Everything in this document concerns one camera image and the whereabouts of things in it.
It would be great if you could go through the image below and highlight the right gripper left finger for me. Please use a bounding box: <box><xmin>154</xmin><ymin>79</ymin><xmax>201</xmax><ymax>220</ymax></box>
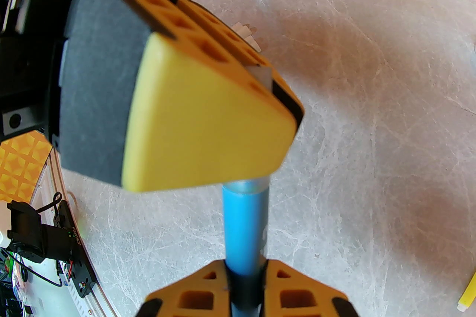
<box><xmin>136</xmin><ymin>259</ymin><xmax>229</xmax><ymax>317</ymax></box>

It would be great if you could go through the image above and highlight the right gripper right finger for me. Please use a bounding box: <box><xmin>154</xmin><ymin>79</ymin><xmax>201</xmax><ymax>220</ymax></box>
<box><xmin>262</xmin><ymin>259</ymin><xmax>363</xmax><ymax>317</ymax></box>

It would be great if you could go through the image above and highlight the blue marker pen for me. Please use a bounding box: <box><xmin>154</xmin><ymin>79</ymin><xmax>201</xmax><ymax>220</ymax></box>
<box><xmin>222</xmin><ymin>65</ymin><xmax>273</xmax><ymax>317</ymax></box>

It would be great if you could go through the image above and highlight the yellow marker pen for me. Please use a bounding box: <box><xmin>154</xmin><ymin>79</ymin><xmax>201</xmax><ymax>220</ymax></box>
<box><xmin>457</xmin><ymin>273</ymin><xmax>476</xmax><ymax>310</ymax></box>

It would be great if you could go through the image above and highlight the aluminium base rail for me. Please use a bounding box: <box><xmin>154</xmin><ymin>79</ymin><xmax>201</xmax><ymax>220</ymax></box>
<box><xmin>28</xmin><ymin>150</ymin><xmax>112</xmax><ymax>317</ymax></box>

